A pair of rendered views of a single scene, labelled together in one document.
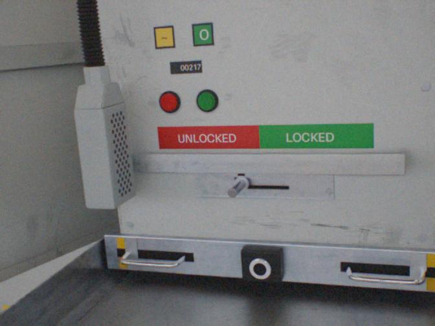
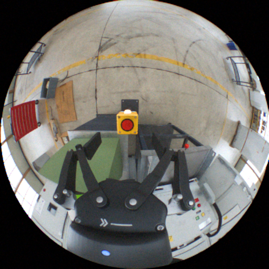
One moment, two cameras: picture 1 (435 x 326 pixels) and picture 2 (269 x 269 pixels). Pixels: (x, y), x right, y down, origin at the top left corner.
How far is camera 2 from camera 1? 24 cm
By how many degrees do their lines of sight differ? 54
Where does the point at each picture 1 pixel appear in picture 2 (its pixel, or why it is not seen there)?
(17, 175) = (212, 184)
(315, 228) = (168, 194)
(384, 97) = not seen: hidden behind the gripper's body
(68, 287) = (202, 170)
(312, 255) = (168, 189)
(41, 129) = not seen: hidden behind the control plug
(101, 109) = (211, 197)
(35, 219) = (206, 180)
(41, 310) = (205, 165)
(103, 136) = (209, 193)
